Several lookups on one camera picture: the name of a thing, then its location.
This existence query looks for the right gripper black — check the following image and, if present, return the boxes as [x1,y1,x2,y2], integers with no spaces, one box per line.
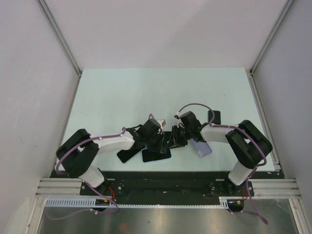
[167,126,192,150]

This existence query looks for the black phone case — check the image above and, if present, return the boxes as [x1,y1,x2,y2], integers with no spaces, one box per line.
[163,131,174,148]

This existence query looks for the light blue phone case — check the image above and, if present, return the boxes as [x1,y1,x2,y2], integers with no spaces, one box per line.
[140,148,172,164]

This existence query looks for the blue-edged black phone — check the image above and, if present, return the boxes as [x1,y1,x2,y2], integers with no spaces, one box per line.
[141,148,171,163]

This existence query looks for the purple phone case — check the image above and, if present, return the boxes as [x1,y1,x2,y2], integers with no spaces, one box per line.
[189,139,212,158]

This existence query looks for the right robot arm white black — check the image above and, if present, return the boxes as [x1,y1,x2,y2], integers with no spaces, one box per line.
[168,111,273,195]

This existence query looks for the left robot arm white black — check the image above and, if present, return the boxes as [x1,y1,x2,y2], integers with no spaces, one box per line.
[55,117,166,195]

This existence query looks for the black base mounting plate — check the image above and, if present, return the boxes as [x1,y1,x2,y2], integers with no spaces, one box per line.
[50,170,285,205]

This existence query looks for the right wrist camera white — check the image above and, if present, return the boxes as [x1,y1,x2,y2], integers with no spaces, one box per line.
[174,112,184,127]

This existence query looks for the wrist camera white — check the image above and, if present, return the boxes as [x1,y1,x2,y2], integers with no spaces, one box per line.
[156,119,166,134]
[174,112,184,127]

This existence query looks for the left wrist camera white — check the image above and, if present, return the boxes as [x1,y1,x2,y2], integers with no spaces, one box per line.
[156,119,166,134]

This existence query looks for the right side aluminium rail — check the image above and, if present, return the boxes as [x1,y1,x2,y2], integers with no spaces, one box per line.
[245,69,282,172]

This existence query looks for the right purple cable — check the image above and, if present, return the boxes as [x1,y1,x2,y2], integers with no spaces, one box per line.
[177,103,269,224]

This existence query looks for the grey slotted cable duct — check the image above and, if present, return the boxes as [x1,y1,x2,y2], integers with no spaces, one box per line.
[45,196,231,208]

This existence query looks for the right aluminium frame post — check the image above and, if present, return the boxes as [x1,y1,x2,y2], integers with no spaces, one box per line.
[249,0,296,75]

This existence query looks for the aluminium frame post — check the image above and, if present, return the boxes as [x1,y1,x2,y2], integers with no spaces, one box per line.
[36,0,82,78]
[249,0,296,75]

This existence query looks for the left aluminium frame post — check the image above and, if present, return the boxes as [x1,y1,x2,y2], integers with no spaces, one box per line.
[36,0,82,78]

